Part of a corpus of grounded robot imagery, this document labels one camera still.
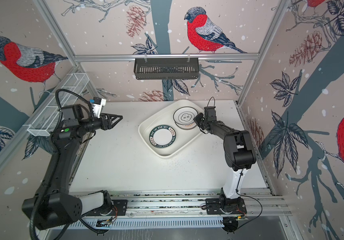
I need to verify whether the black rim flower plate front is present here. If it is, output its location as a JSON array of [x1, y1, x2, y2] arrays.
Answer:
[[173, 107, 199, 130]]

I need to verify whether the white plastic bin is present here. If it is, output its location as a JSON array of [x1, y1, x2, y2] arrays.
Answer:
[[138, 100, 204, 159]]

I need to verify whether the green rim plate front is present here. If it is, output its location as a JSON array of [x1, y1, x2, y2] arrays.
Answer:
[[149, 125, 177, 149]]

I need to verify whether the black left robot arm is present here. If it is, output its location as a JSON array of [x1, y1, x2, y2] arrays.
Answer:
[[22, 89, 123, 240]]

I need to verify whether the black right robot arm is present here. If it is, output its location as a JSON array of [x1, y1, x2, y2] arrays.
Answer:
[[194, 107, 257, 214]]

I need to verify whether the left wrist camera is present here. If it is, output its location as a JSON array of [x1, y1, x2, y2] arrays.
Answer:
[[90, 97, 107, 119]]

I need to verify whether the black wire wall basket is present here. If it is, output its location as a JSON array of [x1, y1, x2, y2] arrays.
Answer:
[[134, 58, 200, 80]]

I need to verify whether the white mesh wall shelf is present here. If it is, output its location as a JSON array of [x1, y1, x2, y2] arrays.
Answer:
[[27, 72, 91, 138]]

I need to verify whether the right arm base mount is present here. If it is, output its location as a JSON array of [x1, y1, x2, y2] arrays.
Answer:
[[203, 197, 247, 215]]

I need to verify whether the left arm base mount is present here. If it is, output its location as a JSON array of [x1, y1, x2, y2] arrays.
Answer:
[[87, 199, 128, 217]]

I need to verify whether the black cable right base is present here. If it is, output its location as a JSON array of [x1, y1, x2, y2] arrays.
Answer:
[[234, 191, 263, 232]]

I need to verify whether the aluminium rail base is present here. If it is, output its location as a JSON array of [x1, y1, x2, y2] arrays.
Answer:
[[111, 191, 292, 218]]

